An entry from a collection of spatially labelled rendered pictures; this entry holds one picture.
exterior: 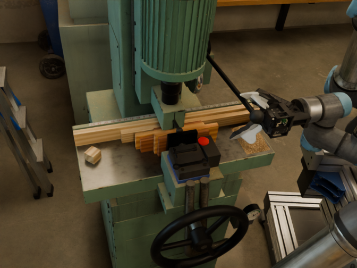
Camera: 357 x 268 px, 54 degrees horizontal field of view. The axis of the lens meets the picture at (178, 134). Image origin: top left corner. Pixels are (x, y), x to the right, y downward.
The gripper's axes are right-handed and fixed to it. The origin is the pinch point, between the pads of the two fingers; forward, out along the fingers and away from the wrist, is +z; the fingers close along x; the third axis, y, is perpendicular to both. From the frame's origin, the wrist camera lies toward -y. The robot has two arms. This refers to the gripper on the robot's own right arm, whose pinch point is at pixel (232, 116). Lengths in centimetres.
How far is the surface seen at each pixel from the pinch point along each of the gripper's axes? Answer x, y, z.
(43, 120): 106, -141, 59
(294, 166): 106, -58, -93
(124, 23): -12.2, -33.8, 21.9
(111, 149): 18.7, -13.8, 30.7
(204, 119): 14.2, -15.9, 0.0
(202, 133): 11.3, -7.1, 4.5
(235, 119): 15.7, -15.5, -11.3
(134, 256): 62, -1, 27
